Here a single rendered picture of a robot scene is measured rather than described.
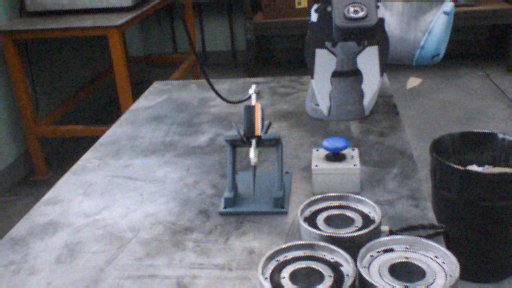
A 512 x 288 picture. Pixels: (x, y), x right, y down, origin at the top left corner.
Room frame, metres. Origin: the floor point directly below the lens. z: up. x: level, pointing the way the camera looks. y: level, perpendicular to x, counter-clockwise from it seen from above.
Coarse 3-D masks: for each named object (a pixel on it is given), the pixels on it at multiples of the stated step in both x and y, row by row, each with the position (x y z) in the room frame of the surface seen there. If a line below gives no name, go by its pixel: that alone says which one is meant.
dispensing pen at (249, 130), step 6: (252, 90) 0.79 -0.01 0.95; (258, 90) 0.79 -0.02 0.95; (252, 96) 0.79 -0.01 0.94; (252, 102) 0.78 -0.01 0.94; (246, 108) 0.76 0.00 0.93; (252, 108) 0.76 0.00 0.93; (246, 114) 0.76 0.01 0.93; (252, 114) 0.76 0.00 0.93; (246, 120) 0.75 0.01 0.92; (252, 120) 0.75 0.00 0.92; (246, 126) 0.75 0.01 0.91; (252, 126) 0.75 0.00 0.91; (246, 132) 0.74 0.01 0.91; (252, 132) 0.74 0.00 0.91; (246, 138) 0.76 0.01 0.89; (252, 138) 0.75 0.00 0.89; (252, 144) 0.74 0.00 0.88; (258, 144) 0.75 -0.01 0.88; (252, 150) 0.74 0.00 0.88; (252, 156) 0.74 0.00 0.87; (252, 162) 0.73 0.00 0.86; (252, 168) 0.73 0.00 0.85; (252, 174) 0.72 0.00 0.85
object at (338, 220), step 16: (304, 208) 0.63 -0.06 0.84; (368, 208) 0.63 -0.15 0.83; (304, 224) 0.58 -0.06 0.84; (320, 224) 0.60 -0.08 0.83; (336, 224) 0.62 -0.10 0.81; (352, 224) 0.61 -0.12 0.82; (304, 240) 0.58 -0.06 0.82; (320, 240) 0.56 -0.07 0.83; (336, 240) 0.55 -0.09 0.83; (352, 240) 0.55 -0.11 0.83; (368, 240) 0.56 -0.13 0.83; (352, 256) 0.56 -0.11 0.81
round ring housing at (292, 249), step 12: (276, 252) 0.53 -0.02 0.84; (288, 252) 0.54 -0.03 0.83; (300, 252) 0.54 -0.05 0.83; (312, 252) 0.54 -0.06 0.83; (324, 252) 0.54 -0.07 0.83; (336, 252) 0.53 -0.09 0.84; (264, 264) 0.51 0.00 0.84; (300, 264) 0.52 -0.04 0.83; (312, 264) 0.52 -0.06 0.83; (348, 264) 0.51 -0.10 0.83; (264, 276) 0.50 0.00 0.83; (288, 276) 0.50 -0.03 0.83; (300, 276) 0.51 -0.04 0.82; (312, 276) 0.51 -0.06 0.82; (324, 276) 0.50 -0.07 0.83
